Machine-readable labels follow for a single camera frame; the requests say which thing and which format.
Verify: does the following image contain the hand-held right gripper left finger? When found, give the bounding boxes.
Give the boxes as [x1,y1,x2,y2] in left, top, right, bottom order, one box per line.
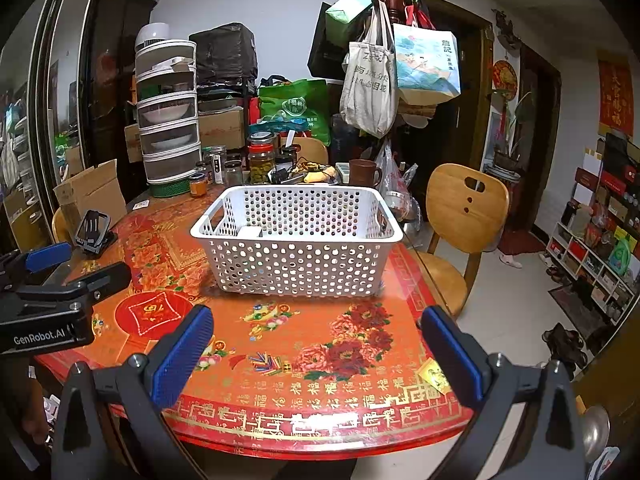
[50,304,216,480]

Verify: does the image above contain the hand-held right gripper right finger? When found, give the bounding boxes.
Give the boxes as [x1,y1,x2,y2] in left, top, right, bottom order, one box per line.
[419,305,588,480]

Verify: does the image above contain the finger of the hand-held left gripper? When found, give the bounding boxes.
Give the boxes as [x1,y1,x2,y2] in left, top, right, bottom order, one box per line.
[22,241,74,275]
[60,261,132,311]

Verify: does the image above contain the white perforated plastic basket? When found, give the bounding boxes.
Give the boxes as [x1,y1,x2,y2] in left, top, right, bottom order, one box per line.
[189,185,405,298]

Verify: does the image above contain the yellow card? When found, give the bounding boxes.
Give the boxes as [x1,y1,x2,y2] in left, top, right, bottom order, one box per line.
[416,358,453,393]

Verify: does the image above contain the black phone stand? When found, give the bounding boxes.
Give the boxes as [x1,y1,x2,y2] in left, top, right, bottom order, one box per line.
[74,209,118,256]

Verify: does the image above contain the large cardboard box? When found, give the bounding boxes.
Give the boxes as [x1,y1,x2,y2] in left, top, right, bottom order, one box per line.
[52,159,128,241]

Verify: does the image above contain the green woven basket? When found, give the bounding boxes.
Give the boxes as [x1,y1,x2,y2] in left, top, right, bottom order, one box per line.
[147,178,192,198]

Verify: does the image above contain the dark sandal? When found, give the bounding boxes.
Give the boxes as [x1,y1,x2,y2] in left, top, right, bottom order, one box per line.
[542,322,588,368]

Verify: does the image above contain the dark floor mat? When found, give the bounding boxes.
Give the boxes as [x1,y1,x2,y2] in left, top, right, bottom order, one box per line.
[547,285,608,341]

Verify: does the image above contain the wooden chair with holes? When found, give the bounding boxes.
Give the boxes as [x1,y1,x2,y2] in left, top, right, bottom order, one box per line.
[417,163,511,318]

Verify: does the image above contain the white-labelled glass jar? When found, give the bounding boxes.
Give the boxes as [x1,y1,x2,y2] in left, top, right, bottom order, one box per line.
[204,146,228,186]

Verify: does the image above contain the metal door knob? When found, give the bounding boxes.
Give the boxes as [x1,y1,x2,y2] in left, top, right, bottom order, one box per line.
[580,405,612,463]

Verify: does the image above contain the white storage shelf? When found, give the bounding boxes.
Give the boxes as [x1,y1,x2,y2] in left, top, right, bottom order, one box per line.
[545,220,640,331]

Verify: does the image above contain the white tiered food cover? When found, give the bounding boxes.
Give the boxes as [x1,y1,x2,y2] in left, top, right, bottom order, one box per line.
[134,22,202,184]

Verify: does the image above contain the small cardboard box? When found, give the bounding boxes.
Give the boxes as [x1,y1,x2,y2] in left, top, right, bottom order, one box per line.
[197,107,246,150]

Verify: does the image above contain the clear plastic bag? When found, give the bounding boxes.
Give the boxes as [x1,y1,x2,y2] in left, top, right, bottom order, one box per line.
[375,140,426,221]

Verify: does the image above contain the green pickle jar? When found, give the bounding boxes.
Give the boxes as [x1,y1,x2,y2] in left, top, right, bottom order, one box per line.
[248,142,277,184]

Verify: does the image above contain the brown mug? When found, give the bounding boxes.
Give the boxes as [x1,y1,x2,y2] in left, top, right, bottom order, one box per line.
[348,159,383,188]

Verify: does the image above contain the potted plant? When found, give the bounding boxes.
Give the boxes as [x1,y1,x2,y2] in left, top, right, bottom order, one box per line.
[492,92,536,173]

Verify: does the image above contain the dark jar black lid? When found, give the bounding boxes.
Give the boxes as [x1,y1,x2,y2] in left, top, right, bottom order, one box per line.
[275,145,301,171]

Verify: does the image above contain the dark wooden door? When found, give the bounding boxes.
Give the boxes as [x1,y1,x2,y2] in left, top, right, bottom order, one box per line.
[415,0,496,196]

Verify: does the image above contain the stack of gift boxes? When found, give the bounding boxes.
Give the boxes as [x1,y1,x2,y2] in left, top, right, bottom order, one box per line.
[572,132,640,241]

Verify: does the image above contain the black bag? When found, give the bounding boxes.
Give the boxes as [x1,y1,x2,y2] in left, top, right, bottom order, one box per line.
[189,22,258,86]

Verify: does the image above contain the green shopping bag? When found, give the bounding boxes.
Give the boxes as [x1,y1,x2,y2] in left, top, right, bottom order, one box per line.
[257,79,332,147]

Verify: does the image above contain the beige tote bag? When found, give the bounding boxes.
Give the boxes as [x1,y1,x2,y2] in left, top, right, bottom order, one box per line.
[340,2,399,138]

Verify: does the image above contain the red round ornament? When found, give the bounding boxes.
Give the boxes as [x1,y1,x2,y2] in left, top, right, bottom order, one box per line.
[492,60,518,103]

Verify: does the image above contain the illustrated tote bag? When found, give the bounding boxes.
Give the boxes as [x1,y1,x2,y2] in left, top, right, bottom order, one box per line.
[392,22,462,106]

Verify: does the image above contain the red bag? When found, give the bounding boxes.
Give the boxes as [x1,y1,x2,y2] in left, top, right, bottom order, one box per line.
[405,2,436,31]

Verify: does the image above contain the green gift bag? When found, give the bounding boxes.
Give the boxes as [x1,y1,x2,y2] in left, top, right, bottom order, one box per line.
[325,0,381,36]

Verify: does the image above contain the black cable bundle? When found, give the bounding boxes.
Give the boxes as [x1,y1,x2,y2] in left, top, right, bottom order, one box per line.
[267,162,306,186]

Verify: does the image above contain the red wall scroll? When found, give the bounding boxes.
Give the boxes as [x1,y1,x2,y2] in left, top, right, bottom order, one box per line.
[597,50,636,136]

